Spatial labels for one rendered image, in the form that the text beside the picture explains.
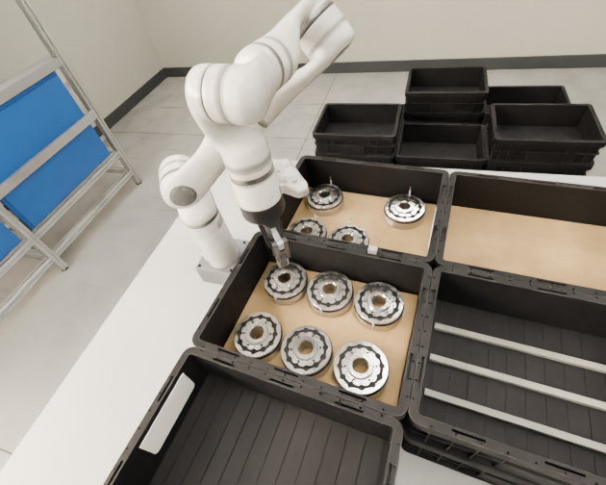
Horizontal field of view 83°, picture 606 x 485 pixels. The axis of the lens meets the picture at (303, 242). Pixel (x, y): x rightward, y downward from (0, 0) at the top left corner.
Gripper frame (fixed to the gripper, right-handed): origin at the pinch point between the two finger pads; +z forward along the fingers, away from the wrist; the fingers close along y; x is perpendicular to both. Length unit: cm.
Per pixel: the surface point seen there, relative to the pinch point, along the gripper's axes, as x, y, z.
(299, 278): 3.2, -1.6, 14.3
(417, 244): 33.3, 1.9, 17.1
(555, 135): 143, -41, 51
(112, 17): -32, -372, 29
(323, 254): 9.9, -1.5, 9.6
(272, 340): -7.7, 9.7, 14.1
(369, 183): 33.3, -20.6, 13.5
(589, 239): 66, 20, 17
